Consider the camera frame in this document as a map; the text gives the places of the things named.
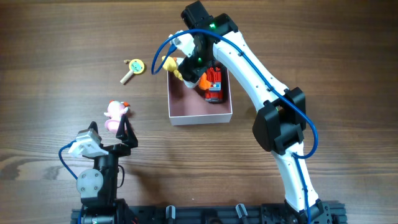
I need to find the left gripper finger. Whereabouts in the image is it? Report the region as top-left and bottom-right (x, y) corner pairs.
(116, 114), (138, 148)
(87, 121), (99, 137)

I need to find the white plush duck toy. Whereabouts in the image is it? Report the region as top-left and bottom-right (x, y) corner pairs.
(161, 55), (212, 91)

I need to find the red toy fire truck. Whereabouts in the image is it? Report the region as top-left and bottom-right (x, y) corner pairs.
(205, 67), (223, 103)

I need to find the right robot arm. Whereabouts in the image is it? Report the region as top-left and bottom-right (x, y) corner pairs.
(174, 1), (324, 223)

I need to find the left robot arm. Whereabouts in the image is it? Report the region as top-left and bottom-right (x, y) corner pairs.
(71, 114), (139, 224)

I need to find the pink plush chick toy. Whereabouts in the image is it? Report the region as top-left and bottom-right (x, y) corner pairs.
(104, 100), (130, 134)

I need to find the pink open cardboard box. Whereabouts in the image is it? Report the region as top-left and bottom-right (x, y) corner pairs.
(167, 63), (233, 126)

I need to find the wooden rattle drum toy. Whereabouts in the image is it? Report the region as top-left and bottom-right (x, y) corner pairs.
(120, 58), (146, 85)

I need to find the left blue cable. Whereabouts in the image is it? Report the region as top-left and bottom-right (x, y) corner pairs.
(58, 140), (78, 180)

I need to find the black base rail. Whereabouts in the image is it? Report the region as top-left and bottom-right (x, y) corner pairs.
(70, 200), (348, 224)

